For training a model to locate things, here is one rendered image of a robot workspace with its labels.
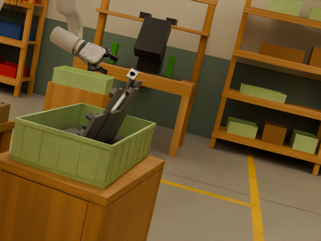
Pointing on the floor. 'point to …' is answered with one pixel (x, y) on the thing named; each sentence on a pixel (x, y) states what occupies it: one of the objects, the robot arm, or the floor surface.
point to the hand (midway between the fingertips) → (110, 65)
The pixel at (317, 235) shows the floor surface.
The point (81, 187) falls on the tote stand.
